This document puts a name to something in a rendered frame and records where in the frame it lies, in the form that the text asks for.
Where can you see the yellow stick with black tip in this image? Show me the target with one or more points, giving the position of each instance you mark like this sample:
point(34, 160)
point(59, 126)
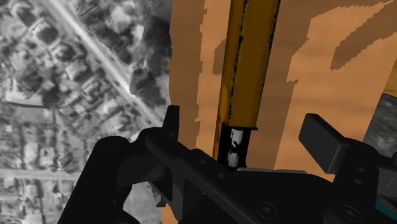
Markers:
point(248, 62)

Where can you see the brown wooden table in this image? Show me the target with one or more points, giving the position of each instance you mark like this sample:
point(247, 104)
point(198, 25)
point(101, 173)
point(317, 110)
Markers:
point(325, 80)

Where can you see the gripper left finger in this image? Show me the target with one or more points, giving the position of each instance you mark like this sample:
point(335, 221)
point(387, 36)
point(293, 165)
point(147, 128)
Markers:
point(102, 173)

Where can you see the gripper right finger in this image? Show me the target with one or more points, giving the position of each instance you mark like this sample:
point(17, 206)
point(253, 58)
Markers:
point(324, 142)

